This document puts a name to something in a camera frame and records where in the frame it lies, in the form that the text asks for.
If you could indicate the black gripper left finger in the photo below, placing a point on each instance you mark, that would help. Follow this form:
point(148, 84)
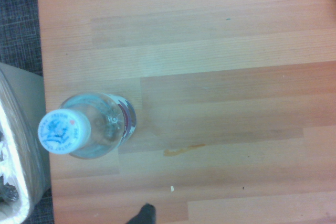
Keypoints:
point(145, 214)

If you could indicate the clear plastic water bottle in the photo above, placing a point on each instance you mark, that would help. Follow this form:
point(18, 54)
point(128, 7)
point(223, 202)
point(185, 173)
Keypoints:
point(110, 121)

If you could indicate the beige trash bin with liner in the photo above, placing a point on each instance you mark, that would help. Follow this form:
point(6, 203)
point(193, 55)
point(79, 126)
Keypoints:
point(31, 119)

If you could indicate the crumpled white paper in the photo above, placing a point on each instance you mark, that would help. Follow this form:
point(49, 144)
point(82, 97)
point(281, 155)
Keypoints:
point(4, 155)

